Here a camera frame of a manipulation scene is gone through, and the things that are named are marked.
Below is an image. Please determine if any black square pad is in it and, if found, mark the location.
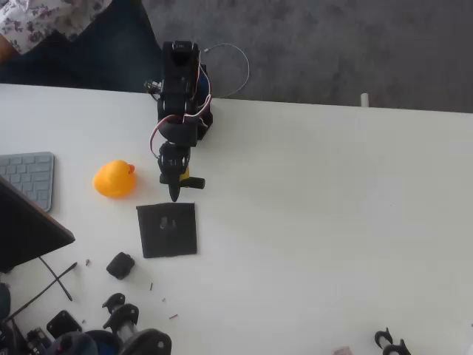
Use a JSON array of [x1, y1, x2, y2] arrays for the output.
[[136, 201, 198, 259]]

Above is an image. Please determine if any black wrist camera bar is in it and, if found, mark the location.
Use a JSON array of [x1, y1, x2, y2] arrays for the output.
[[159, 166, 206, 190]]

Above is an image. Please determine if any thin grey wire loop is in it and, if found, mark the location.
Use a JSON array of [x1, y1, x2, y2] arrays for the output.
[[202, 43, 251, 99]]

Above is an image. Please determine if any yellow rubber duck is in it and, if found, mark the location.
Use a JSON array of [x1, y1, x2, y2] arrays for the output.
[[92, 159, 137, 200]]

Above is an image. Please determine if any black servo motor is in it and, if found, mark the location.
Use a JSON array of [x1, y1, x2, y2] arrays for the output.
[[106, 251, 136, 281]]

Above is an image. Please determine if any black square mounting plate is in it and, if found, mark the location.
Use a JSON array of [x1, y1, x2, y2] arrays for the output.
[[46, 309, 83, 339]]

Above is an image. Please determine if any black cable bundle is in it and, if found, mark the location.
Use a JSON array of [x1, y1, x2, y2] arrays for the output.
[[0, 320, 27, 355]]

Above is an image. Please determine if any black circuit board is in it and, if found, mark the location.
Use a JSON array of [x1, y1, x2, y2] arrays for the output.
[[25, 327, 52, 352]]

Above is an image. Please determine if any floral white shirt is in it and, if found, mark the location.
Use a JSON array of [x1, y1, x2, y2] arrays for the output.
[[0, 0, 112, 55]]

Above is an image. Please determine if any dark laptop screen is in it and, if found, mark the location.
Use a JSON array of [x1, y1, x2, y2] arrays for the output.
[[0, 175, 76, 274]]

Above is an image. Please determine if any person forearm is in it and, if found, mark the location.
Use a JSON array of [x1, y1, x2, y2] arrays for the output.
[[0, 35, 19, 64]]

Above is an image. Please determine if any grey keyboard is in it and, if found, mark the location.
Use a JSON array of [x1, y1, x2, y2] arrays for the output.
[[0, 151, 55, 212]]

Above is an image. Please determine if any dark blue round object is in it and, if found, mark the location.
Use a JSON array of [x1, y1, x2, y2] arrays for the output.
[[0, 283, 12, 322]]

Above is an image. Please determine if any black thin probe tool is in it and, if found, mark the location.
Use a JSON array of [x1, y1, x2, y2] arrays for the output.
[[5, 262, 78, 322], [38, 256, 73, 302]]

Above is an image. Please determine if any black hooked clamp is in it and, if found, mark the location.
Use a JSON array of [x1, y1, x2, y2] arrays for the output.
[[374, 327, 412, 355]]

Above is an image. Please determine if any person in floral shirt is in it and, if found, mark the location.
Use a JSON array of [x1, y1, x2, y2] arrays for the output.
[[0, 0, 163, 92]]

